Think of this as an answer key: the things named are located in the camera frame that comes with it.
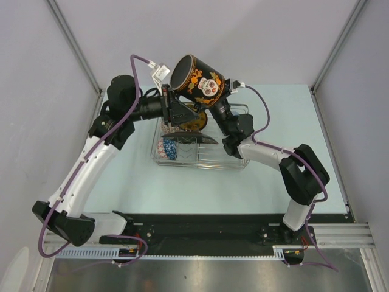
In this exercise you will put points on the red brown patterned bowl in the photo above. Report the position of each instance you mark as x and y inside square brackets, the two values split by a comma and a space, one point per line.
[166, 129]

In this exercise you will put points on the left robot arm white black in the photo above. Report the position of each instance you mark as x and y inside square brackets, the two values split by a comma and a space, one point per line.
[62, 213]

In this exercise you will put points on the left aluminium frame post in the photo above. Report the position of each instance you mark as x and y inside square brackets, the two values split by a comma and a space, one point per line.
[73, 44]

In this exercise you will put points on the wire metal dish rack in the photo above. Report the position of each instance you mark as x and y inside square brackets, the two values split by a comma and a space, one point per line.
[202, 156]

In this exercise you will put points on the aluminium frame post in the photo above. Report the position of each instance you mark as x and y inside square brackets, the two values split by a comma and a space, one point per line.
[340, 42]
[73, 44]

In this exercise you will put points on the blue patterned bowl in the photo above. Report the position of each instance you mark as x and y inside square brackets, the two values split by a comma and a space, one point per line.
[166, 149]

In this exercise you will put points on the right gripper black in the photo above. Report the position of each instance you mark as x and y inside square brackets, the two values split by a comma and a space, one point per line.
[215, 105]

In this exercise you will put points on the aluminium front rail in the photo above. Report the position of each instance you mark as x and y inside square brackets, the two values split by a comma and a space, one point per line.
[348, 235]

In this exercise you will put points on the black floral square plate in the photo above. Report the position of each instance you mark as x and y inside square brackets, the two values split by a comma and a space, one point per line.
[184, 137]

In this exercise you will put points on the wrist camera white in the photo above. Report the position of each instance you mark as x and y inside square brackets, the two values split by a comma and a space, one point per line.
[235, 85]
[158, 73]

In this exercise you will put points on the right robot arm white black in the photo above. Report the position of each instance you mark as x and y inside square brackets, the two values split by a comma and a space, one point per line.
[303, 174]

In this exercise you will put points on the right aluminium frame post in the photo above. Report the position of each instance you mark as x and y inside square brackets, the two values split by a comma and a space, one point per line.
[340, 42]

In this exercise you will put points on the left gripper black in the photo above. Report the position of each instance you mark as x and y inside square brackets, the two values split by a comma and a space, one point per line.
[174, 112]

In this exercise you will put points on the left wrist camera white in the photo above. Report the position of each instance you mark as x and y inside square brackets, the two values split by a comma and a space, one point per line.
[158, 73]

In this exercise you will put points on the red black mug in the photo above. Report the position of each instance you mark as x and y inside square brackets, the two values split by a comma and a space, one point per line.
[198, 82]

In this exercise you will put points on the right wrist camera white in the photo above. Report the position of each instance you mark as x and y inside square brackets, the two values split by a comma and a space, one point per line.
[235, 85]

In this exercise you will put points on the yellow round plate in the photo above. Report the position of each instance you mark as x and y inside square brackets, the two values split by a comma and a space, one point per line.
[195, 125]

